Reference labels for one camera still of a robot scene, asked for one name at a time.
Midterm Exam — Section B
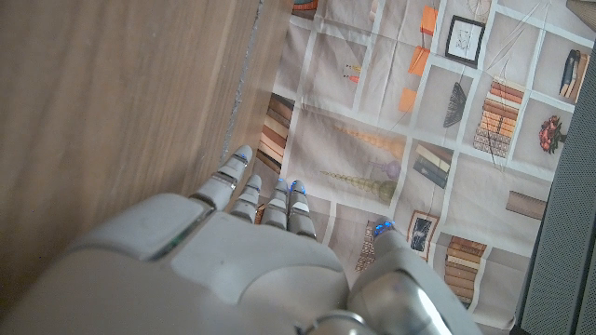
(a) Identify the printed bookshelf backdrop cloth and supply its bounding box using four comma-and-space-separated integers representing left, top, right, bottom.
253, 0, 596, 332

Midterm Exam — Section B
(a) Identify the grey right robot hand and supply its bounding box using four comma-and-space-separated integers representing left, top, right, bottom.
0, 144, 481, 335

